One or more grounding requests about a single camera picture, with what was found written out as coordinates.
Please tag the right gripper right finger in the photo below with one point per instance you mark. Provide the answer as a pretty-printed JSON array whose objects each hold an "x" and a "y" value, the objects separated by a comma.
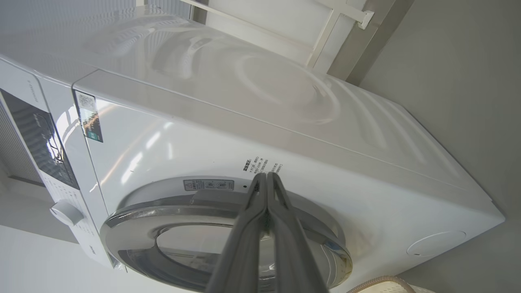
[{"x": 289, "y": 252}]

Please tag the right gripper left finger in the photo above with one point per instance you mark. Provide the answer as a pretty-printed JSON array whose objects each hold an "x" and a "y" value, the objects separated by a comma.
[{"x": 244, "y": 244}]

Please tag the white front-load washing machine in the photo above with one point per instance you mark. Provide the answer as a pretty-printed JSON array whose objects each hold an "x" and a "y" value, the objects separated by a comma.
[{"x": 203, "y": 142}]

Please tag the cream perforated laundry basket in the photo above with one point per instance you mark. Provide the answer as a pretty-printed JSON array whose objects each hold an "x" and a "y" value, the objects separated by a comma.
[{"x": 419, "y": 289}]

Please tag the grey warning label sticker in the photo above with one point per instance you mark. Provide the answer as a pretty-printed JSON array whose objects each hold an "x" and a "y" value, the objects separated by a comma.
[{"x": 207, "y": 185}]

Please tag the white round control knob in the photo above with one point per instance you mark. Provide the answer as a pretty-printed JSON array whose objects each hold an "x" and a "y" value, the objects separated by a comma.
[{"x": 67, "y": 212}]

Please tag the dark product sticker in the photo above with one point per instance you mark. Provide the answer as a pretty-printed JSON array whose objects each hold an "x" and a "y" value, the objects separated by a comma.
[{"x": 90, "y": 122}]

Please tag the white metal railing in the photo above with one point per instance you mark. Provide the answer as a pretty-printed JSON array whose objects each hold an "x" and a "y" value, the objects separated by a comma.
[{"x": 321, "y": 44}]

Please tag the dark control panel display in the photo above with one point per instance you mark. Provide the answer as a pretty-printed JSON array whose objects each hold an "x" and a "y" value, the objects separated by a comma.
[{"x": 36, "y": 134}]

